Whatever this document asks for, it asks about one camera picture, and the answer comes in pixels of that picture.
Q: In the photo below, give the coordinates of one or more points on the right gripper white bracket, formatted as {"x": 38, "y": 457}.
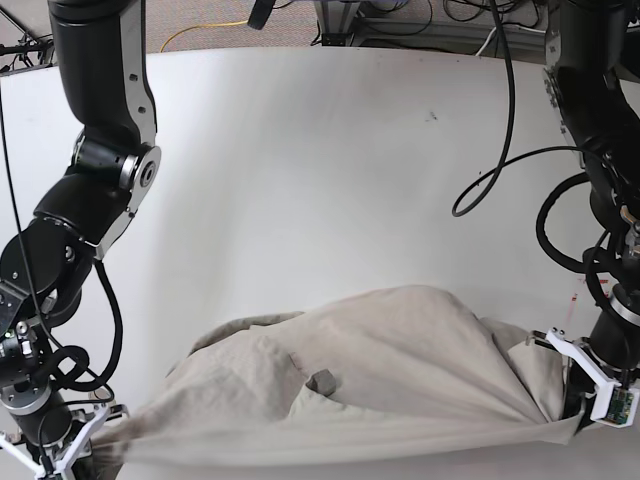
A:
{"x": 72, "y": 457}

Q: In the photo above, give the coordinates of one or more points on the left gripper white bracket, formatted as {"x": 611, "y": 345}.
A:
{"x": 588, "y": 380}

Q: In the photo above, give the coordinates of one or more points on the beige T-shirt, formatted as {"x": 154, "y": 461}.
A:
{"x": 385, "y": 374}

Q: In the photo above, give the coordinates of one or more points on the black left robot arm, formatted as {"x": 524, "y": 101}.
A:
{"x": 584, "y": 43}

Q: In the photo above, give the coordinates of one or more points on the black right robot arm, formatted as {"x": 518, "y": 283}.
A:
{"x": 49, "y": 389}

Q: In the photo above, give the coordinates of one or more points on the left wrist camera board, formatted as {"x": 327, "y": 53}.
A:
{"x": 622, "y": 408}

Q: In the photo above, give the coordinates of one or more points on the left table grommet hole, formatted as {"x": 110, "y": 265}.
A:
{"x": 103, "y": 395}

